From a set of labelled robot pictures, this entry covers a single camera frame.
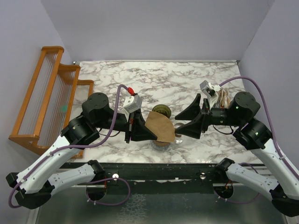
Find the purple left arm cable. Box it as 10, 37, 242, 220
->
8, 84, 131, 208

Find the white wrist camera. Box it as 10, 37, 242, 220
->
122, 87, 142, 120
199, 80, 221, 107

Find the orange wooden rack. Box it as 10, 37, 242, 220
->
9, 46, 94, 155

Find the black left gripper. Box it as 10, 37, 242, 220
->
95, 108, 158, 143

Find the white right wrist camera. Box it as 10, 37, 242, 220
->
199, 80, 221, 107

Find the clear glass dripper cone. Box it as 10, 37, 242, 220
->
174, 122, 184, 145

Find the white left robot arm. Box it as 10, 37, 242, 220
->
6, 93, 157, 210

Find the brown wooden dripper collar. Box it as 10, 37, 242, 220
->
153, 140, 170, 147

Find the dark green glass dripper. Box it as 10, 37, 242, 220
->
152, 104, 171, 118

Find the orange coffee filter box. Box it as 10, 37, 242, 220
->
218, 88, 231, 108

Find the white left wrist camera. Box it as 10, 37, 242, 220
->
122, 87, 142, 120

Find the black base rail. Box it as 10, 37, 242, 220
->
63, 162, 243, 195

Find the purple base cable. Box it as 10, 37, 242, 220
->
85, 176, 132, 207
217, 163, 262, 204

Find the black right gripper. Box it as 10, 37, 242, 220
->
174, 93, 243, 139

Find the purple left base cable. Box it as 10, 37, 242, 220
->
85, 176, 132, 207

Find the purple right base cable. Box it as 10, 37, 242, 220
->
217, 163, 262, 204

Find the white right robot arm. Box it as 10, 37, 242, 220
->
175, 91, 299, 217

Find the clear glass carafe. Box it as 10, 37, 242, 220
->
151, 141, 171, 152

